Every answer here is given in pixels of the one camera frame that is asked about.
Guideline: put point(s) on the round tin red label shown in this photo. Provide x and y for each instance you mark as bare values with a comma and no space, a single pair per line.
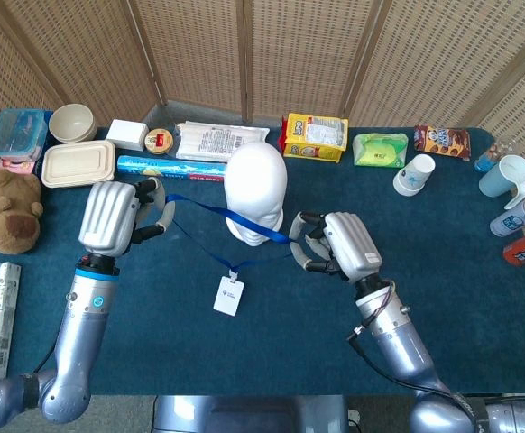
159,140

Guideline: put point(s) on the brown plush toy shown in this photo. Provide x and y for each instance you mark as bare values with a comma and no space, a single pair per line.
5,207

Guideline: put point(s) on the blue food wrap box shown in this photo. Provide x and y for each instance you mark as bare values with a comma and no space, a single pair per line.
181,170

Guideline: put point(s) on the light blue plastic mug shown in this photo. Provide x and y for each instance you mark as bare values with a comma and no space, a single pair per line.
503,178

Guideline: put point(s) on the clear bottle blue label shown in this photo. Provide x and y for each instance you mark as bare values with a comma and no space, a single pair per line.
488,160

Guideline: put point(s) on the white printed plastic packet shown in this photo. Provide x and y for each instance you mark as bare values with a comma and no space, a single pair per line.
217,140

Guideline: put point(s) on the white label bottle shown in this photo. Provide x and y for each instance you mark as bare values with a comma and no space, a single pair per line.
515,220

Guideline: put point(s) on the dark blue carpet mat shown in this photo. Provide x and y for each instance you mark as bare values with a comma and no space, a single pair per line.
163,343

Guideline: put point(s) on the small white box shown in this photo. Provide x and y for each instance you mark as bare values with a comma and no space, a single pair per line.
126,134

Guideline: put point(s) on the beige bowl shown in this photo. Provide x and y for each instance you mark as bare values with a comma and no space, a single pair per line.
72,122

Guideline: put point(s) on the yellow snack bag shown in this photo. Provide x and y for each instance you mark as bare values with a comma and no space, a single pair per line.
316,137

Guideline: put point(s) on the white paper cup stack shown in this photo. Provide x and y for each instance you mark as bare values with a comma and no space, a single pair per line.
413,177

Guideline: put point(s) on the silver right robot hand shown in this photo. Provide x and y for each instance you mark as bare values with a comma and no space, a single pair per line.
352,245

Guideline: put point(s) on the clear blue-lidded lunch box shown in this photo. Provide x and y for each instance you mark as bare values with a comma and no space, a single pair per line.
16,133

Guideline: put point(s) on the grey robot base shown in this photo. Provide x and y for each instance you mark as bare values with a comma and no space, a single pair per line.
244,415

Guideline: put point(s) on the brown cookie packet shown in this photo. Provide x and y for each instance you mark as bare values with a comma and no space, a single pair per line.
443,142

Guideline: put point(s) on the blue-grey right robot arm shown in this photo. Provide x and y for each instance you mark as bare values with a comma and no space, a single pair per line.
398,343

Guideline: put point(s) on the pink box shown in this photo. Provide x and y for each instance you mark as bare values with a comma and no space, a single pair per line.
16,167

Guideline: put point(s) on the white foam mannequin head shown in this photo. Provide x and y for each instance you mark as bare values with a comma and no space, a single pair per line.
255,180

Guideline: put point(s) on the beige lidded takeaway container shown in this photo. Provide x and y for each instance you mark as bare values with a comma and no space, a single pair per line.
77,163

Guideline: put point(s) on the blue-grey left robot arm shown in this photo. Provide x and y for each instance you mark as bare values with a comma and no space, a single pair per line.
80,338

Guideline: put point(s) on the green wet wipes pack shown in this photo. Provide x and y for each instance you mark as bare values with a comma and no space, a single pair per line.
380,151

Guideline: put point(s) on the woven bamboo folding screen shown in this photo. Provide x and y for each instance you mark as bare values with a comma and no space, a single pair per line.
289,45

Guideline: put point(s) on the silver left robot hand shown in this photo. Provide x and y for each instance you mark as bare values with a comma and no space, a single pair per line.
107,216

